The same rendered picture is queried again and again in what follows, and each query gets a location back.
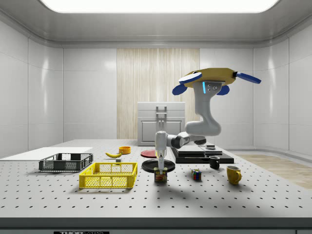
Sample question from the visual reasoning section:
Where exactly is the white cabinet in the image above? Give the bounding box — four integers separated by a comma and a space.
136, 101, 187, 147

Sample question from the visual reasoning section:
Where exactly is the red plate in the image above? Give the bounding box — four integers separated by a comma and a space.
140, 149, 157, 158

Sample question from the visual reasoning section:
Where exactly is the black plate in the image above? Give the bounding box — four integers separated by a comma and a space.
141, 159, 176, 172

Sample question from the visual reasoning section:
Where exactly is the banana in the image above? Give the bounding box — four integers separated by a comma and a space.
105, 151, 124, 159

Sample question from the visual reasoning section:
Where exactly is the flat-sided can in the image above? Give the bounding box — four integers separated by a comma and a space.
154, 167, 169, 183

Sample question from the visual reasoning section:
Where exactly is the puzzle cube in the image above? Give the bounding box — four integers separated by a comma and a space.
191, 168, 203, 181

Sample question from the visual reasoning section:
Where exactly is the black mug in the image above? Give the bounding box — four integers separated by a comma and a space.
209, 156, 221, 170

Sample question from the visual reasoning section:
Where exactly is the yellow basket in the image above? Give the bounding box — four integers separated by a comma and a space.
78, 162, 138, 189

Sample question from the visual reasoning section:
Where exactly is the yellow mug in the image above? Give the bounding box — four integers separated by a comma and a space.
226, 165, 243, 185

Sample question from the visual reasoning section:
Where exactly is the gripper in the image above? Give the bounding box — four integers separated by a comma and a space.
156, 149, 167, 171

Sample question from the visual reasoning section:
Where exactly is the dark grey basket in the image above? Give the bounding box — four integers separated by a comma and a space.
38, 153, 94, 173

